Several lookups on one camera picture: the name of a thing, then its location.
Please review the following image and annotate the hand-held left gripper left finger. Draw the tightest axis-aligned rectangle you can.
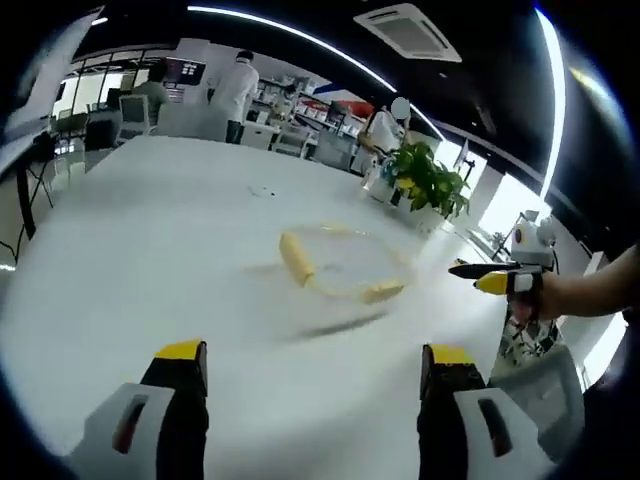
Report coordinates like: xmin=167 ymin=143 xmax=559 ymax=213
xmin=67 ymin=339 xmax=210 ymax=480

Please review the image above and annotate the green potted plant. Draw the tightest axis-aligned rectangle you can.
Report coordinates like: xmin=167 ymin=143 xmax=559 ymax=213
xmin=382 ymin=141 xmax=472 ymax=221

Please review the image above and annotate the curved ceiling strip light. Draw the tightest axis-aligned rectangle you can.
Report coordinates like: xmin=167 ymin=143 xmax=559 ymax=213
xmin=186 ymin=4 xmax=447 ymax=142

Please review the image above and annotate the black-legged laptop stand table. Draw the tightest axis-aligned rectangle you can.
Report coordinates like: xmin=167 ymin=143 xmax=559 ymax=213
xmin=0 ymin=132 xmax=89 ymax=251

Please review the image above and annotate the white office chair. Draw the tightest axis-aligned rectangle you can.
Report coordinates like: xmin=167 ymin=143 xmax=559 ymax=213
xmin=274 ymin=130 xmax=309 ymax=159
xmin=117 ymin=93 xmax=154 ymax=141

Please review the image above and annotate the white plant pot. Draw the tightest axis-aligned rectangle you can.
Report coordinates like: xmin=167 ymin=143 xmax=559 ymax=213
xmin=366 ymin=164 xmax=402 ymax=205
xmin=414 ymin=209 xmax=447 ymax=235

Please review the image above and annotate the white cabinet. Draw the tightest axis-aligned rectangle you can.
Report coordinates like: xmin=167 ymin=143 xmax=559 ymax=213
xmin=242 ymin=122 xmax=281 ymax=149

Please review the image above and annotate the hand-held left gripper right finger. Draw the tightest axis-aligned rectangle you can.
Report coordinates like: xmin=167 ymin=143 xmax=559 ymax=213
xmin=417 ymin=343 xmax=566 ymax=480

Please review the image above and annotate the ceiling air conditioner unit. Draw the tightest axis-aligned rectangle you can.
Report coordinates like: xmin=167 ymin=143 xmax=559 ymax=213
xmin=352 ymin=2 xmax=464 ymax=64

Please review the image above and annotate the person's patterned clothing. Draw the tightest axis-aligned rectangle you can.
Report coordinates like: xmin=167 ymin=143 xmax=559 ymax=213
xmin=492 ymin=299 xmax=569 ymax=374

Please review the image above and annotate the wall monitor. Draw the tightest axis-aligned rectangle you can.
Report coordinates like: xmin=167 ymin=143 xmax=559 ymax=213
xmin=162 ymin=57 xmax=207 ymax=104

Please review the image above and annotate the person's right hand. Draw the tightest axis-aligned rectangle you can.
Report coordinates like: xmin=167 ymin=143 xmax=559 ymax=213
xmin=508 ymin=273 xmax=564 ymax=322

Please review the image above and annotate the bright ceiling strip light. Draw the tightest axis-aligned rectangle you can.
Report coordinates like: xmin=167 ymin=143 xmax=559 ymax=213
xmin=533 ymin=7 xmax=567 ymax=201

